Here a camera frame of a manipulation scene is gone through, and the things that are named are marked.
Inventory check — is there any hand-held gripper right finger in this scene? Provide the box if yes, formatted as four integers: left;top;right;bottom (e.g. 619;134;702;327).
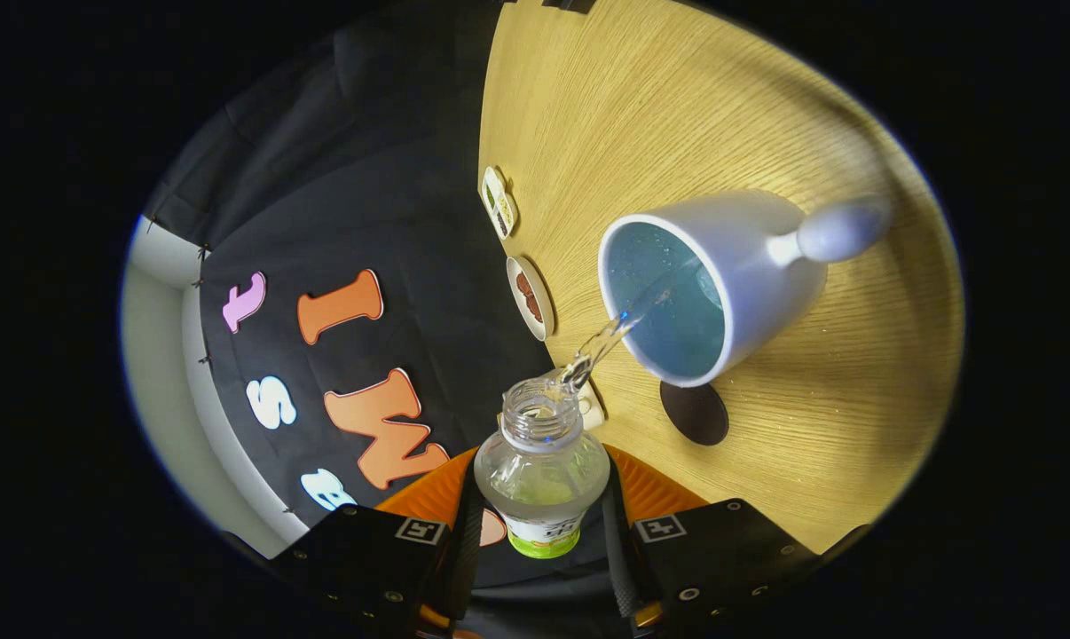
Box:
599;444;820;635

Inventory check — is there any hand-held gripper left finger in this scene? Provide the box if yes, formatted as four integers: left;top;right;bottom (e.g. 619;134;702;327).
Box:
273;446;485;635

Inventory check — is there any clear juice bottle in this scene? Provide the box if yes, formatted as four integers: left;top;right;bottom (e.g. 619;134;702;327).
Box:
473;377;611;560

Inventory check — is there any dark round coaster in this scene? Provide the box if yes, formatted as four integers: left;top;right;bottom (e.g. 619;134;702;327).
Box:
659;380;730;446

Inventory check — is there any clear juice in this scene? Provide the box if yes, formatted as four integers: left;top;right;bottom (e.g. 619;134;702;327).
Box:
557;262;704;396

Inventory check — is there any white cup blue inside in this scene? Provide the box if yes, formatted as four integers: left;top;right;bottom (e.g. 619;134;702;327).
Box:
597;189;893;389

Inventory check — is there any white toaster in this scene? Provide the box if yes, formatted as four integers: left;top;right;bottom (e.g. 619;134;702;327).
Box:
548;368;607;431

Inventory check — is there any wooden table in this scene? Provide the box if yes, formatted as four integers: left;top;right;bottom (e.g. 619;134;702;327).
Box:
477;0;966;556

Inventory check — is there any round white plate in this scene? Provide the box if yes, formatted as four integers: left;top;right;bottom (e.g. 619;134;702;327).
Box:
506;256;555;342

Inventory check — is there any white divided condiment dish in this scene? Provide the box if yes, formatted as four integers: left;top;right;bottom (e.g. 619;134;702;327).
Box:
481;165;519;241

